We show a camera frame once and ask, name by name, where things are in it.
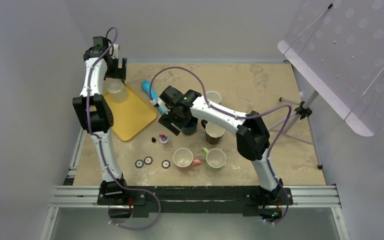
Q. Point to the pink mug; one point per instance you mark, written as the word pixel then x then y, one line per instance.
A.
pixel 184 159

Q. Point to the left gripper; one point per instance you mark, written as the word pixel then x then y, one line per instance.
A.
pixel 118 73

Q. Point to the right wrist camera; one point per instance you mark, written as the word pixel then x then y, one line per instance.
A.
pixel 160 105

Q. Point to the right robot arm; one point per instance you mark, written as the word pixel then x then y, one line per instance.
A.
pixel 252 135

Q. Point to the right round token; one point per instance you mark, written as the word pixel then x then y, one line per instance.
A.
pixel 165 164

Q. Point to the black mug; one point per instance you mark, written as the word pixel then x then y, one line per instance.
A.
pixel 214 133

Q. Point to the yellow tray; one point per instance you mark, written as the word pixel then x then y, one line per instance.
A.
pixel 130 116

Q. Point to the translucent perforated panel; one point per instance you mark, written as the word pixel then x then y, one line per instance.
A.
pixel 338 47

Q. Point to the dark blue mug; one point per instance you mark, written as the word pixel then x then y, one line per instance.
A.
pixel 190 128

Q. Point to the light green mug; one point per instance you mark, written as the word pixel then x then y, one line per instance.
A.
pixel 215 158

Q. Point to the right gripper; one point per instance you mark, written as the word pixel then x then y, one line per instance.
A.
pixel 167 120

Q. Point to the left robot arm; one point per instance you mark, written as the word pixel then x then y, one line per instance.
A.
pixel 95 116

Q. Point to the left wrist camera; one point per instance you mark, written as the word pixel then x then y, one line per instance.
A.
pixel 114 51

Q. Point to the grey mug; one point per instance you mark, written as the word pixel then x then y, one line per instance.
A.
pixel 214 97

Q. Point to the blue plastic tube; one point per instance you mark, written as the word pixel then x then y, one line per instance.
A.
pixel 146 87

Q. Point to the cream white mug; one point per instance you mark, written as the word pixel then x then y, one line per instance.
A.
pixel 118 92

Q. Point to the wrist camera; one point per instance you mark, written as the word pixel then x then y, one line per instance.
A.
pixel 160 105
pixel 114 51

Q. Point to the black base bar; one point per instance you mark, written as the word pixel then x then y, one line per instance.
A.
pixel 201 200

